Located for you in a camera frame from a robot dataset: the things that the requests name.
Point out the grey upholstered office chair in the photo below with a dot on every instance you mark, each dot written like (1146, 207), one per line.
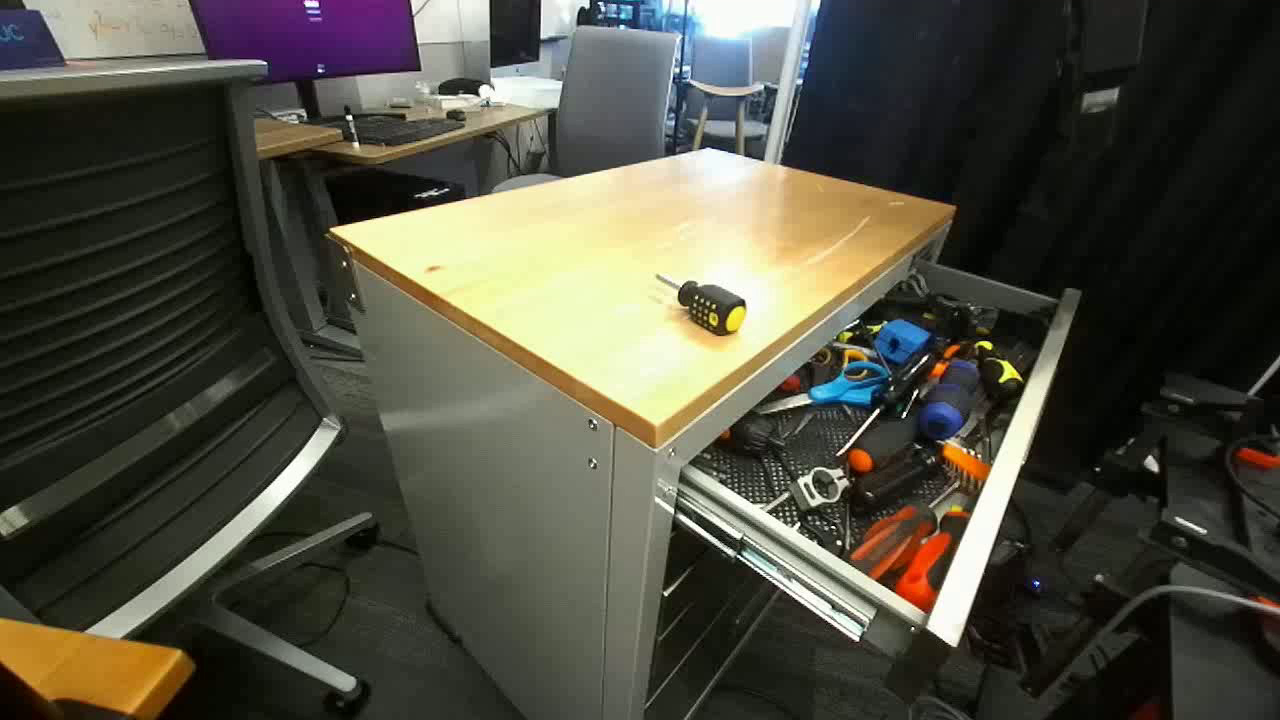
(613, 102)

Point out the grey tool cabinet wooden top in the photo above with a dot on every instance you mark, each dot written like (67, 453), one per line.
(505, 440)

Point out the black curtain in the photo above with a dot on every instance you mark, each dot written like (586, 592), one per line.
(1065, 173)

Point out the yellow black hand tool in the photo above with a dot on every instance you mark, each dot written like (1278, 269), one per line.
(1002, 371)

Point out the small blue plastic box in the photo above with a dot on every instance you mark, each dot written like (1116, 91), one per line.
(900, 343)

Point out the monitor with purple screen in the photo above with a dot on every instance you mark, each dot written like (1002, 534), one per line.
(304, 34)

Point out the black mesh office chair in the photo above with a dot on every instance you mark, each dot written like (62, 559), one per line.
(120, 264)

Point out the grey metal tool drawer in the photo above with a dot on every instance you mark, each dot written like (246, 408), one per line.
(993, 507)

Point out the long wooden office desk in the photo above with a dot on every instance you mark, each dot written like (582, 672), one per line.
(487, 122)

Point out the wooden armed chair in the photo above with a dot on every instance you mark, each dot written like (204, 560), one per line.
(727, 95)

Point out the wooden work table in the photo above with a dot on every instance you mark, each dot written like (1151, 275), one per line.
(80, 667)

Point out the small dark bottle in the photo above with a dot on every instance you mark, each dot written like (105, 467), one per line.
(351, 124)

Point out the black keyboard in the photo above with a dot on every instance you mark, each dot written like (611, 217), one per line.
(403, 129)

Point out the small purple screen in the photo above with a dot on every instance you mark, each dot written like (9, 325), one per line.
(25, 40)

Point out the dark switched-off monitor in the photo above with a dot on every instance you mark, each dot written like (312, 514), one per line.
(514, 31)

